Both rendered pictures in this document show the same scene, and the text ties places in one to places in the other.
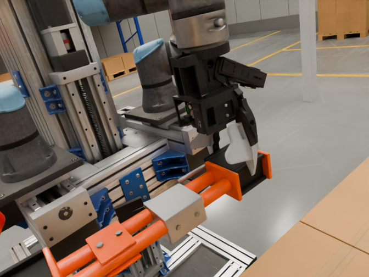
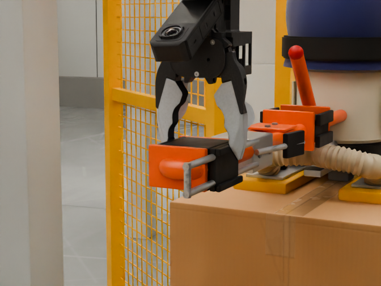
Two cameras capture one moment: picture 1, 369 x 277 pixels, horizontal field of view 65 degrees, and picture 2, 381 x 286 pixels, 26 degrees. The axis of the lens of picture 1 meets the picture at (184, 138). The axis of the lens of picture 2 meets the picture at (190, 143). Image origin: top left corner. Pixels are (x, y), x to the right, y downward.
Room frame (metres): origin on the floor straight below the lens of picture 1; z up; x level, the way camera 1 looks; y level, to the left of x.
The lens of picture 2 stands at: (1.25, -0.59, 1.25)
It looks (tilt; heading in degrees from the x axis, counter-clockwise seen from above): 9 degrees down; 148
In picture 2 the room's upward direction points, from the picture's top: straight up
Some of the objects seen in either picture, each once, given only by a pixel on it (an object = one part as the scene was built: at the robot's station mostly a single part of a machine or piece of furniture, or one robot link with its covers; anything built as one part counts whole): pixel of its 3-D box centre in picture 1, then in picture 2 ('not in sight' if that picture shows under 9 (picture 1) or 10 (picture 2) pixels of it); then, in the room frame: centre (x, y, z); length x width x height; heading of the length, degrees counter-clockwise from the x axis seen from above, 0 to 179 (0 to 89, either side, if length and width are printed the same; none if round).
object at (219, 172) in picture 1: (238, 170); (192, 162); (0.43, -0.08, 1.08); 0.08 x 0.07 x 0.05; 122
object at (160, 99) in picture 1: (159, 93); not in sight; (1.06, 0.05, 1.09); 0.15 x 0.15 x 0.10
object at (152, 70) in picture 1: (153, 61); not in sight; (1.06, 0.04, 1.20); 0.13 x 0.12 x 0.14; 88
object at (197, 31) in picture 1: (202, 31); not in sight; (0.43, -0.06, 1.31); 0.08 x 0.08 x 0.05
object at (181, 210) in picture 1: (175, 211); (242, 151); (0.37, 0.04, 1.07); 0.07 x 0.07 x 0.04; 32
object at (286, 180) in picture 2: not in sight; (292, 162); (0.04, 0.39, 0.97); 0.34 x 0.10 x 0.05; 122
